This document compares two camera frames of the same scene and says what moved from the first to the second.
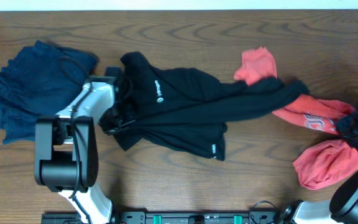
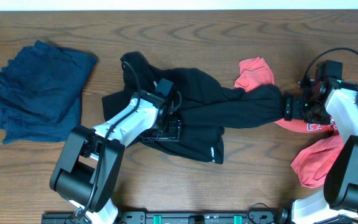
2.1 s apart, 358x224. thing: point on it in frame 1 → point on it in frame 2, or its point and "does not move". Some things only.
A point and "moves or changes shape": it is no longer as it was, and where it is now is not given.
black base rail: x=168 y=218 does not move
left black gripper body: x=117 y=119 → x=167 y=130
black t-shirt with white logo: x=186 y=108 moves or changes shape
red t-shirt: x=329 y=164 moves or changes shape
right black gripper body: x=350 y=128 → x=307 y=111
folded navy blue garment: x=35 y=82 does not move
